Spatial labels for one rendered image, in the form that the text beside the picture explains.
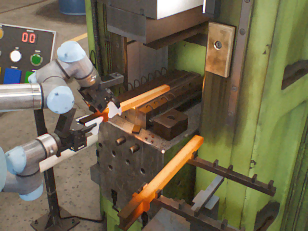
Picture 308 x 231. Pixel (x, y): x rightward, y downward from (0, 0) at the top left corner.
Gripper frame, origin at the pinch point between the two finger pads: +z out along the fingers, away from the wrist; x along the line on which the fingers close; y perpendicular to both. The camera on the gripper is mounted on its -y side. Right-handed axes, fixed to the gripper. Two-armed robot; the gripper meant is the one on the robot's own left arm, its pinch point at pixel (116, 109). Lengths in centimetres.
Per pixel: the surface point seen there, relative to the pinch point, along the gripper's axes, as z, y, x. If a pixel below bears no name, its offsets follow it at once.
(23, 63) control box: -8, 4, -51
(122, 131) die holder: 10.2, 3.3, 0.5
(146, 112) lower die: 5.8, -6.5, 7.3
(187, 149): -4.2, 2.7, 37.7
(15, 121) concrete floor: 109, 10, -179
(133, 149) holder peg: 10.9, 7.5, 9.8
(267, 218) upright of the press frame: 85, -16, 44
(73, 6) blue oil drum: 205, -188, -386
